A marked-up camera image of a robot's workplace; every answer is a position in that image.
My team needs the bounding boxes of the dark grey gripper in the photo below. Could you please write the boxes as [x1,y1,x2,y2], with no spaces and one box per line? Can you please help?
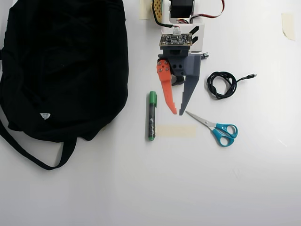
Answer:
[155,46,202,116]

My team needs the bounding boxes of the green capped black marker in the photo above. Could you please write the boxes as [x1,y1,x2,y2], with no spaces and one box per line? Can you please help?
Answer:
[147,91,158,142]

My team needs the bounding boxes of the black fabric bag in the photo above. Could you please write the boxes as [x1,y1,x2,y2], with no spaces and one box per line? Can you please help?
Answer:
[0,0,129,171]

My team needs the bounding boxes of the beige masking tape strip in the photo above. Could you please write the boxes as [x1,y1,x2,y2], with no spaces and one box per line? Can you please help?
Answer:
[139,0,151,21]
[155,125,197,138]
[281,13,296,42]

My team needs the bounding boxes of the yellow perforated plastic part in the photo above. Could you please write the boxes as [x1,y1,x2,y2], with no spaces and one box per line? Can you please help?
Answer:
[150,0,164,24]

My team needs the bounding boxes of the black plastic ring clip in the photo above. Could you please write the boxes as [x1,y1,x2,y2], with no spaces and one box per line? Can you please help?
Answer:
[171,74,186,87]

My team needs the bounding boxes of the coiled black USB cable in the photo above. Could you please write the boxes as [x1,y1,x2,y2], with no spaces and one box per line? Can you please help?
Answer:
[206,71,257,100]

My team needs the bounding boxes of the camera circuit board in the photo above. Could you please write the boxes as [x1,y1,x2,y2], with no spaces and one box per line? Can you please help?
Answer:
[159,27,193,47]

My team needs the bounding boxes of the black camera cable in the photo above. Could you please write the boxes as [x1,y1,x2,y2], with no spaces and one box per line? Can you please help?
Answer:
[150,0,176,29]

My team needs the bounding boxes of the teal handled scissors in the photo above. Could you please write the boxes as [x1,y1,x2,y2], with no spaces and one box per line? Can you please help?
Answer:
[185,110,238,148]

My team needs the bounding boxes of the red white black servo wires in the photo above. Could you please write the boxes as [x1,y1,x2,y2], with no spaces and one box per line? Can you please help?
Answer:
[176,0,225,24]

